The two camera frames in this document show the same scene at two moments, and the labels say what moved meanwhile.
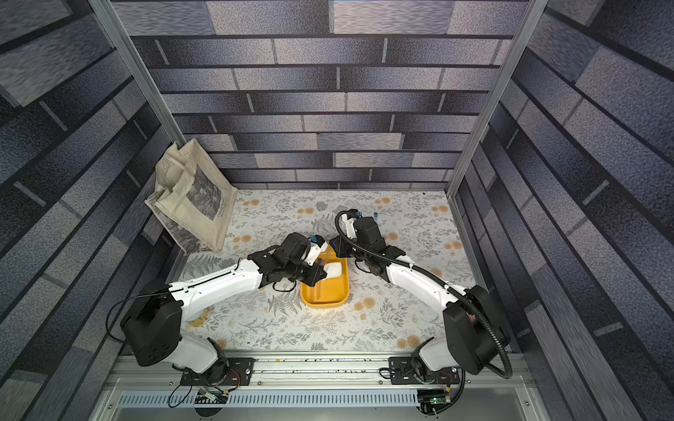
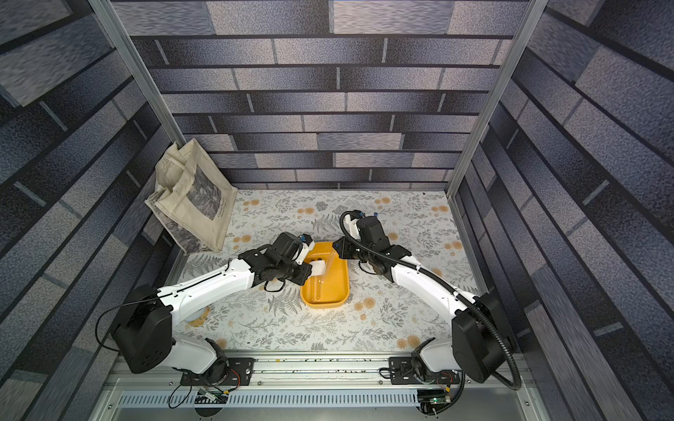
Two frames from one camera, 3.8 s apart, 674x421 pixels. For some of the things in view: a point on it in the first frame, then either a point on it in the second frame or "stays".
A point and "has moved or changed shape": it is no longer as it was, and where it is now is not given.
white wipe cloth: (333, 270) has moved or changed shape
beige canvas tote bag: (192, 197) stays
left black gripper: (317, 276) stays
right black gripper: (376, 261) stays
